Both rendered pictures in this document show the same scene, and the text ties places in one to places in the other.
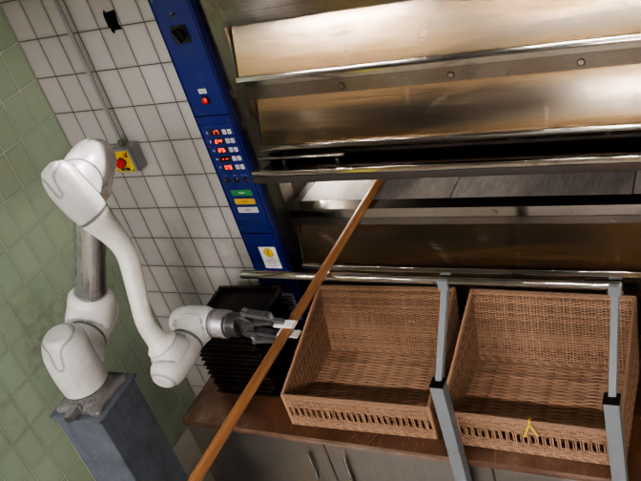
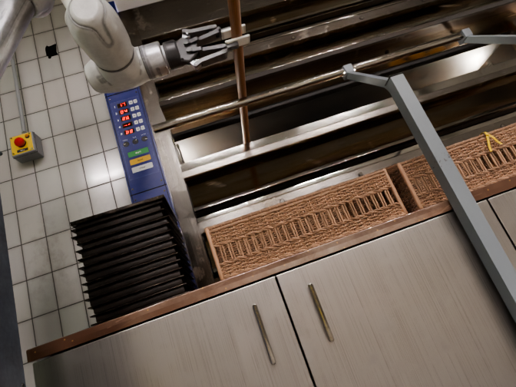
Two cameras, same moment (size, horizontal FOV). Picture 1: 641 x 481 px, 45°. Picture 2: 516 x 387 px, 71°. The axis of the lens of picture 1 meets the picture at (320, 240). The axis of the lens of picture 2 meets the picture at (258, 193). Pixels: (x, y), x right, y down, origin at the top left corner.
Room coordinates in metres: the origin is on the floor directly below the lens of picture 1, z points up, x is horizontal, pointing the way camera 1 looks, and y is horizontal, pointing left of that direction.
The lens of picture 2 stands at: (1.25, 0.78, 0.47)
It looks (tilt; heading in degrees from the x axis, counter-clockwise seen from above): 18 degrees up; 321
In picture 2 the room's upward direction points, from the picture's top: 20 degrees counter-clockwise
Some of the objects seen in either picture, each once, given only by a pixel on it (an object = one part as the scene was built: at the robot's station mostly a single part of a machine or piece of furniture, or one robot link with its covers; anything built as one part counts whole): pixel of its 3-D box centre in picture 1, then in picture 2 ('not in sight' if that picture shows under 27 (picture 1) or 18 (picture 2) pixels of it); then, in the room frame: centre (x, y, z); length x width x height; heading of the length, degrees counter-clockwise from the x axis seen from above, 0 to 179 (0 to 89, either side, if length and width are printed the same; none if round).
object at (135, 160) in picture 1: (127, 156); (26, 147); (2.84, 0.60, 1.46); 0.10 x 0.07 x 0.10; 57
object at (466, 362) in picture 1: (541, 369); (445, 169); (1.83, -0.55, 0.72); 0.56 x 0.49 x 0.28; 56
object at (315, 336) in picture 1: (373, 355); (290, 223); (2.15, -0.05, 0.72); 0.56 x 0.49 x 0.28; 59
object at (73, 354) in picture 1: (72, 355); not in sight; (2.10, 0.88, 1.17); 0.18 x 0.16 x 0.22; 167
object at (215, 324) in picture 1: (222, 324); (156, 60); (1.97, 0.37, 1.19); 0.09 x 0.06 x 0.09; 146
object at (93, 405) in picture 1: (86, 392); not in sight; (2.07, 0.89, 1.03); 0.22 x 0.18 x 0.06; 149
